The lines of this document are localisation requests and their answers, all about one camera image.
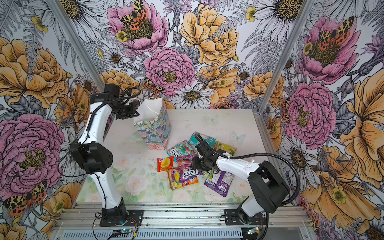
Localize yellow corn chips packet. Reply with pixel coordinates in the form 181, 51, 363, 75
213, 141, 237, 156

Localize large purple snack packet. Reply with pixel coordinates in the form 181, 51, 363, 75
204, 171, 235, 198

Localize floral paper gift bag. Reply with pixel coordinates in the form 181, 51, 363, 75
133, 98, 172, 150

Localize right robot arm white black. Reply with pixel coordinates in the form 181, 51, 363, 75
192, 140, 295, 225

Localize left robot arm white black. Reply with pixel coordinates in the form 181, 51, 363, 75
70, 84, 141, 225

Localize green yellow Fox's packet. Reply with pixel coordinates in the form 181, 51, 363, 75
203, 168, 220, 180

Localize teal Fox's candy packet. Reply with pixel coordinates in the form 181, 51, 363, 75
188, 132, 216, 147

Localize green red Fox's packet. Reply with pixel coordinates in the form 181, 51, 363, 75
167, 140, 198, 162

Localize orange fruit Fox's packet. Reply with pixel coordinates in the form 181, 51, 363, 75
167, 169, 199, 191

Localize small red lemon sachet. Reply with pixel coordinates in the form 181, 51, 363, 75
157, 156, 174, 173

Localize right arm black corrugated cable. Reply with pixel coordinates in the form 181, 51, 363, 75
193, 133, 301, 208

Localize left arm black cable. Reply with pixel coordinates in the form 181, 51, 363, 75
58, 86, 142, 211

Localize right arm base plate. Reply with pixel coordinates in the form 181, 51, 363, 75
220, 209, 266, 226

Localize left corner aluminium post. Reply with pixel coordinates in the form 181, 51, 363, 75
47, 1, 105, 91

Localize corner aluminium post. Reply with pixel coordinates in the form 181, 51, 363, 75
47, 1, 105, 91
257, 0, 323, 114

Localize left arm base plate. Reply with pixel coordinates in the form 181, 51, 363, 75
100, 210, 144, 227

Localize aluminium mounting rail frame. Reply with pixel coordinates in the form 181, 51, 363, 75
55, 203, 310, 230

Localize white vented cable duct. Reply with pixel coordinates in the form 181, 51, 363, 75
56, 228, 243, 240

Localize right corner aluminium post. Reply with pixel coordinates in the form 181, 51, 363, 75
257, 0, 323, 114

